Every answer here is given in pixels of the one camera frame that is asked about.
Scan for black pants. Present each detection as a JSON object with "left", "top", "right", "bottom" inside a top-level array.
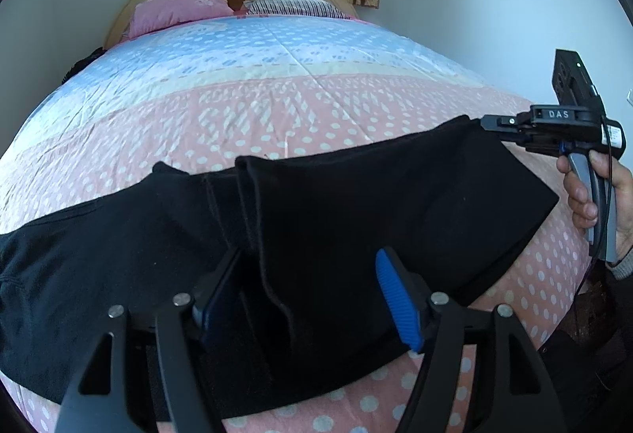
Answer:
[{"left": 0, "top": 114, "right": 561, "bottom": 420}]

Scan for pink and blue dotted blanket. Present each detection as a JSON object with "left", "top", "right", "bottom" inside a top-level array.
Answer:
[{"left": 0, "top": 10, "right": 594, "bottom": 433}]

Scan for person's right forearm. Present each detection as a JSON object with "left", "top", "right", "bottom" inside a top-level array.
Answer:
[{"left": 605, "top": 244, "right": 633, "bottom": 282}]

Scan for pink pillow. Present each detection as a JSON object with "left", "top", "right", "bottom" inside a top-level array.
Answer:
[{"left": 127, "top": 0, "right": 236, "bottom": 39}]

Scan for person's right hand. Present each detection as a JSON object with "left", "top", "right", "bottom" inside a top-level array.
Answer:
[{"left": 556, "top": 150, "right": 633, "bottom": 265}]

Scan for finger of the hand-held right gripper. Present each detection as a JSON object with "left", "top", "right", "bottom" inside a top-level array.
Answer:
[{"left": 481, "top": 113, "right": 535, "bottom": 143}]

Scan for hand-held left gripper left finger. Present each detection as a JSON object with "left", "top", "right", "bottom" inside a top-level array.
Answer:
[{"left": 54, "top": 248, "right": 243, "bottom": 433}]

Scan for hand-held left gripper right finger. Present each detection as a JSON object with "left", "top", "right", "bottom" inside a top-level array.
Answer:
[{"left": 374, "top": 247, "right": 569, "bottom": 433}]

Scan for person's dark clothing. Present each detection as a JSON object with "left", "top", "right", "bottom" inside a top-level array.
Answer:
[{"left": 538, "top": 285, "right": 633, "bottom": 433}]

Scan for striped pillow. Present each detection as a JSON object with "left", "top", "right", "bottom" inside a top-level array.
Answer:
[{"left": 242, "top": 0, "right": 353, "bottom": 21}]

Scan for dark cloth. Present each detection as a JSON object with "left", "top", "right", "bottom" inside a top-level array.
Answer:
[{"left": 61, "top": 46, "right": 106, "bottom": 86}]

